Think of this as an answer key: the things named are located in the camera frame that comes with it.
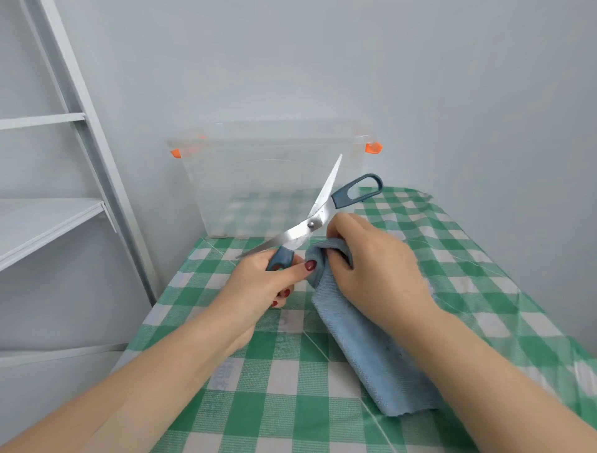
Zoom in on person's right hand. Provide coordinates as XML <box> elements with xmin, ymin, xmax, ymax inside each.
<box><xmin>325</xmin><ymin>212</ymin><xmax>448</xmax><ymax>346</ymax></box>

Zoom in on person's left hand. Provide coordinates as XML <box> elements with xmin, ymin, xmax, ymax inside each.
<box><xmin>200</xmin><ymin>248</ymin><xmax>319</xmax><ymax>355</ymax></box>

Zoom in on blue microfibre cloth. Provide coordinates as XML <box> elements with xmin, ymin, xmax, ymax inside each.
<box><xmin>304</xmin><ymin>238</ymin><xmax>447</xmax><ymax>419</ymax></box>

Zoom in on blue handled steel scissors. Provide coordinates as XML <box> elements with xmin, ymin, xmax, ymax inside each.
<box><xmin>235</xmin><ymin>154</ymin><xmax>384</xmax><ymax>273</ymax></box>

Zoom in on person's left forearm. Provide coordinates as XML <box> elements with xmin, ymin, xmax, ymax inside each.
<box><xmin>0</xmin><ymin>319</ymin><xmax>234</xmax><ymax>453</ymax></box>

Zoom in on person's right forearm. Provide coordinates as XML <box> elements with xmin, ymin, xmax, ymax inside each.
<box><xmin>415</xmin><ymin>312</ymin><xmax>597</xmax><ymax>453</ymax></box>

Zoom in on clear plastic storage box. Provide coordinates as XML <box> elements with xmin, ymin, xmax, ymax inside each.
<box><xmin>167</xmin><ymin>120</ymin><xmax>384</xmax><ymax>239</ymax></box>

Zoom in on green white checkered tablecloth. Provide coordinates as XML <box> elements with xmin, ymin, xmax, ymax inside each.
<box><xmin>111</xmin><ymin>186</ymin><xmax>597</xmax><ymax>453</ymax></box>

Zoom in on white metal shelf rack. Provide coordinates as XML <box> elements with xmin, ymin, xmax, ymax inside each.
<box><xmin>0</xmin><ymin>0</ymin><xmax>157</xmax><ymax>367</ymax></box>

